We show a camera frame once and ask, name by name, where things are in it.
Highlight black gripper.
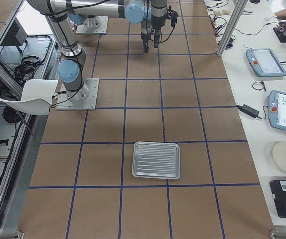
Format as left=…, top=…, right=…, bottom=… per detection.
left=151, top=7, right=178, bottom=36
left=141, top=21, right=161, bottom=53

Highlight aluminium frame post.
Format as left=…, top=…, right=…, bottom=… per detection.
left=217, top=0, right=247, bottom=56

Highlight near teach pendant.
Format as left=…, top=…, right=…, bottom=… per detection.
left=268, top=90, right=286, bottom=131

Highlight teach pendant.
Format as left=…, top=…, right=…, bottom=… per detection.
left=246, top=48, right=286, bottom=77
left=268, top=90, right=286, bottom=131

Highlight silver metal tray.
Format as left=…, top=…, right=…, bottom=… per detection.
left=132, top=141, right=181, bottom=180

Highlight far teach pendant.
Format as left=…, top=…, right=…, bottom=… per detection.
left=246, top=48, right=286, bottom=77

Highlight white chair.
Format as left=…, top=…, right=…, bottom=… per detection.
left=0, top=79, right=58, bottom=115

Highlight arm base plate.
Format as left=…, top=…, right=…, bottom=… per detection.
left=55, top=78, right=100, bottom=110
left=76, top=16, right=109, bottom=35

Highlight black power adapter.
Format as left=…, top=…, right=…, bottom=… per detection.
left=236, top=104, right=262, bottom=119

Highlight brown paper table mat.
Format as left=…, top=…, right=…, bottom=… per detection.
left=19, top=0, right=272, bottom=239

